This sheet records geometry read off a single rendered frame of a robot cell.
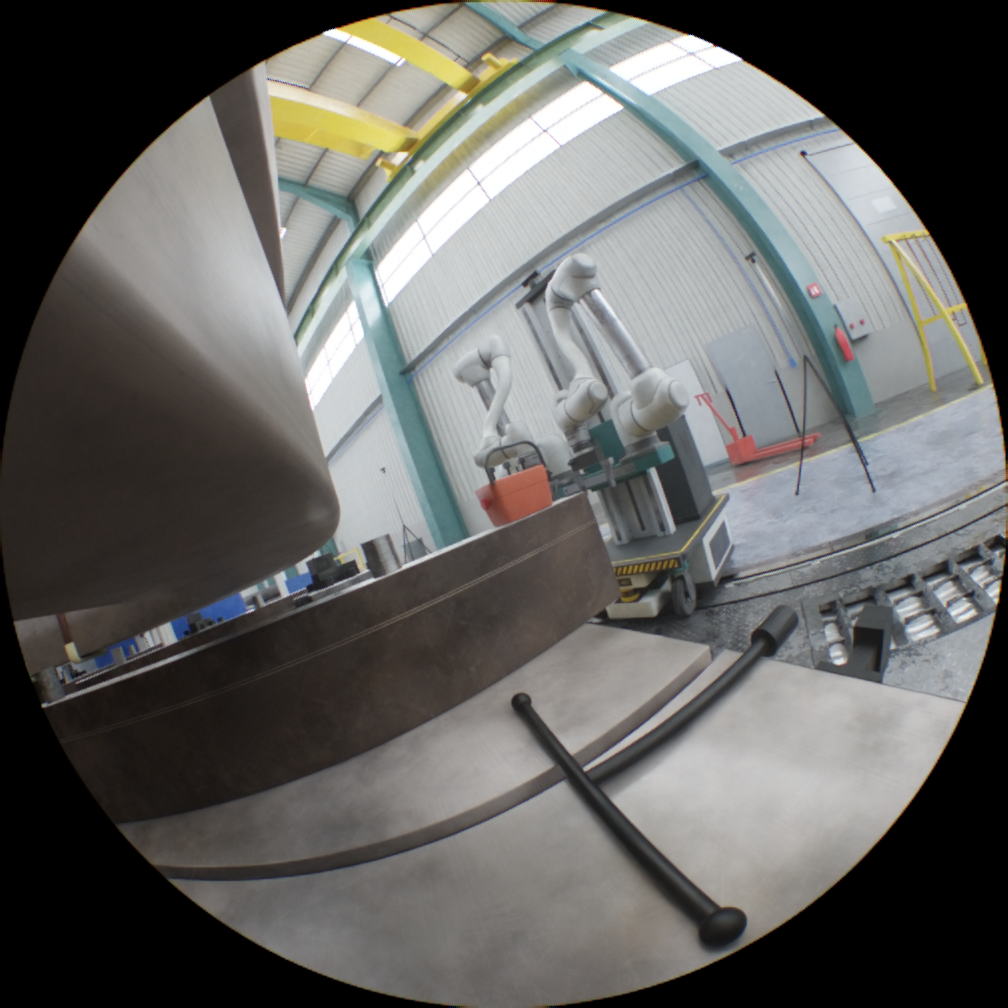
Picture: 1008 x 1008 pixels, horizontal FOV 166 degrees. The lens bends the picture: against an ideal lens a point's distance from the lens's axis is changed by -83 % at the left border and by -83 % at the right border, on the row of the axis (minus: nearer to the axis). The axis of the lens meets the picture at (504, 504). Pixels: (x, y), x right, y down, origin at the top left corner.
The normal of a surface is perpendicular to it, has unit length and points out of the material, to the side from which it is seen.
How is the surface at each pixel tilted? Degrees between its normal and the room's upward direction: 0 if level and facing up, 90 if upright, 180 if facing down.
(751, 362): 90
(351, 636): 90
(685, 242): 90
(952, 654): 0
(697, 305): 90
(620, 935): 0
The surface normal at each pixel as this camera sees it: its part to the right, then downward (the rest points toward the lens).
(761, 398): -0.60, 0.23
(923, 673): -0.37, -0.93
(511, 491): 0.48, -0.06
